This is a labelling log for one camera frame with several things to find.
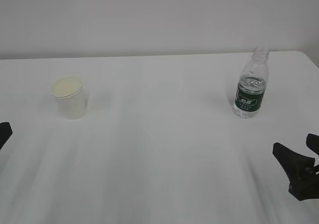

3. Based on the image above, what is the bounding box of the clear water bottle green label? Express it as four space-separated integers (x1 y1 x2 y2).
233 47 269 118

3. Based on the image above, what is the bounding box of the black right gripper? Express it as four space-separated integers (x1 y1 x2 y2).
273 133 319 201

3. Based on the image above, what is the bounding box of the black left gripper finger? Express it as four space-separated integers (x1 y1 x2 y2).
0 122 12 149

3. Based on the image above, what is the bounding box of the white paper cup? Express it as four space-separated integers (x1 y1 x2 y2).
51 76 86 120

